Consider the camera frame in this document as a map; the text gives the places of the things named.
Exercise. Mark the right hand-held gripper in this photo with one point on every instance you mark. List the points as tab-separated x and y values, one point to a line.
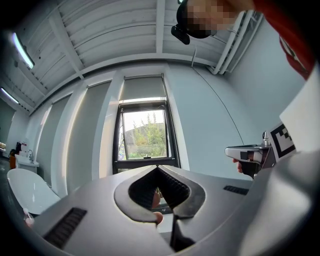
282	142

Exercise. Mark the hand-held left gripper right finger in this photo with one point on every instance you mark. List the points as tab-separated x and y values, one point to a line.
215	200

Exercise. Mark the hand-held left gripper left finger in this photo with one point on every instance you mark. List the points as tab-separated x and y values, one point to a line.
100	200

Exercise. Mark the glass window sash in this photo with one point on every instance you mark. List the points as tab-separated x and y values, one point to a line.
145	135

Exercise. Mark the person's right hand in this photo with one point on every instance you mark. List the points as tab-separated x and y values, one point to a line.
239	168

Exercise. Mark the person's left hand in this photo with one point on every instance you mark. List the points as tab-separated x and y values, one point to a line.
156	200

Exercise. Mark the grey roller blind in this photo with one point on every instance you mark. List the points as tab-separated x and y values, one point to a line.
87	137
142	87
52	140

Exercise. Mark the white rounded chair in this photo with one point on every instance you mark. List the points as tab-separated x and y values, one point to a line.
30	190

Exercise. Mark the white sink cabinet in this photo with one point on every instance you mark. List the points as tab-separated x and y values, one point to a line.
26	165

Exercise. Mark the orange container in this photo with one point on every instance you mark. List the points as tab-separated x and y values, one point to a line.
12	160

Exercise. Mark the white ceiling pipes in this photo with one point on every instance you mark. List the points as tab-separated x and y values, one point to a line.
235	42

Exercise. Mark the orange-red shirt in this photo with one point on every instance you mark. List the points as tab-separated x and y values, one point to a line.
282	22

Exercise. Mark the person's face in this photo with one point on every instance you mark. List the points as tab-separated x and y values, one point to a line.
215	15

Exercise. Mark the ceiling tube light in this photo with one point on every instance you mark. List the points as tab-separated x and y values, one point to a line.
23	51
9	95

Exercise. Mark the black head camera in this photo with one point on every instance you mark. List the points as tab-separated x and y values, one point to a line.
180	33

